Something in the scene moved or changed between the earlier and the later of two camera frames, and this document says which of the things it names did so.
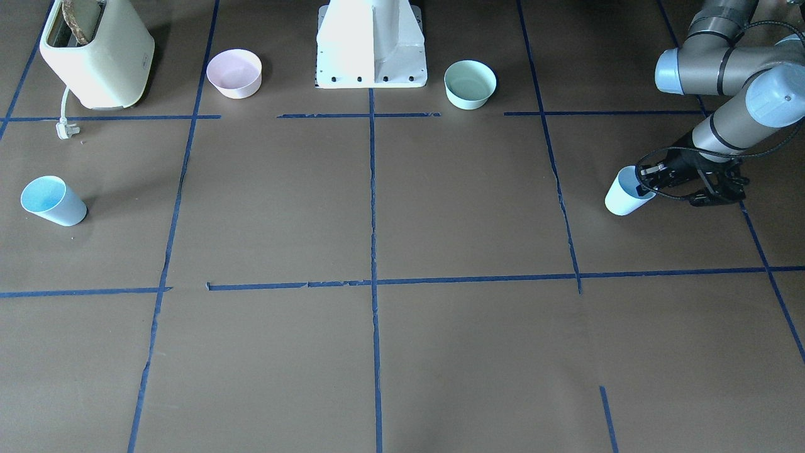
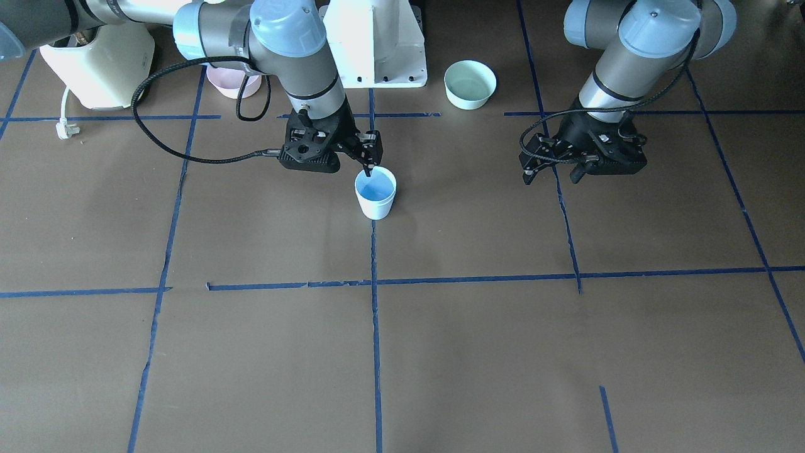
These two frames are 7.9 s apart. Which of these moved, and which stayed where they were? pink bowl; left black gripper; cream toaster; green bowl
Moved: left black gripper
Stayed: green bowl; cream toaster; pink bowl
